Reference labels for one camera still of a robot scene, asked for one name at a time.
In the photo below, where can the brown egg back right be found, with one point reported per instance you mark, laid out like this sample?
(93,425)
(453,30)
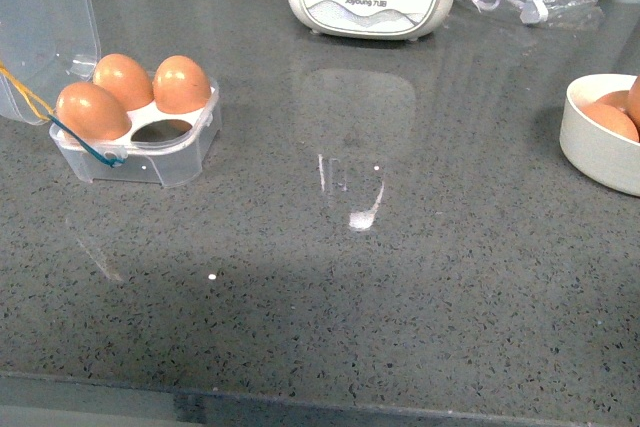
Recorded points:
(180,86)

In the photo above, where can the brown egg back left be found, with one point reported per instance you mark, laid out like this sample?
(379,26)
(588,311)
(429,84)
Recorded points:
(125,79)

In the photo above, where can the brown egg front left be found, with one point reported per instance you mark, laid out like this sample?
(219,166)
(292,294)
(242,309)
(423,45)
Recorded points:
(92,112)

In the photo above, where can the brown egg in bowl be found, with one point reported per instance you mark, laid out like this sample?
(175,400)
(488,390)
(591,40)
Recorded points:
(612,119)

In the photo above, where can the brown egg bowl back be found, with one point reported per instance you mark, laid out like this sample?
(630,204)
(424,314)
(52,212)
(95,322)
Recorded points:
(617,99)

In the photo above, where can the clear plastic egg box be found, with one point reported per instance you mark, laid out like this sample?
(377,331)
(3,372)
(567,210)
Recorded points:
(49,44)

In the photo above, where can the brown egg bowl edge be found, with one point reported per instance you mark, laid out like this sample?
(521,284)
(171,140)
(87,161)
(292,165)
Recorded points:
(633,103)

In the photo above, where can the blue rubber band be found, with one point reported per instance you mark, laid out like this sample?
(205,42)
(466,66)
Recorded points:
(110,160)

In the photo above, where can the white round bowl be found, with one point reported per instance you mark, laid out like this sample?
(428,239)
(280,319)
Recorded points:
(604,156)

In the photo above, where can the yellow rubber band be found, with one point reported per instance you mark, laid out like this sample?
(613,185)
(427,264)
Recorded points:
(36,104)

